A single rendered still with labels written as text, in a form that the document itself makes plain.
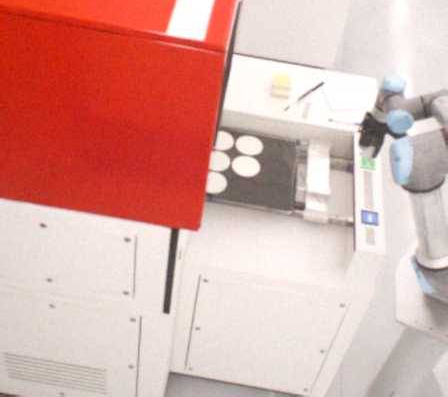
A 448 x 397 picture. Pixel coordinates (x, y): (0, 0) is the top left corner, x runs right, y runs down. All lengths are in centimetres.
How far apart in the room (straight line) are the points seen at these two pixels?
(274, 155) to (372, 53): 236
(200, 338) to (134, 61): 140
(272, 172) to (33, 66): 114
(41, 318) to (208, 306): 56
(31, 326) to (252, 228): 79
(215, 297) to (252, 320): 17
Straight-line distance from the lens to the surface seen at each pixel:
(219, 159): 239
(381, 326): 321
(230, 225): 229
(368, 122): 230
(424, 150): 174
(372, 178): 238
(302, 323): 240
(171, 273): 190
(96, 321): 219
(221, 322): 245
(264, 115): 250
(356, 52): 467
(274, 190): 232
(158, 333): 218
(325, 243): 232
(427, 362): 262
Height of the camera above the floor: 259
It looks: 45 degrees down
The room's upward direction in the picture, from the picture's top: 10 degrees clockwise
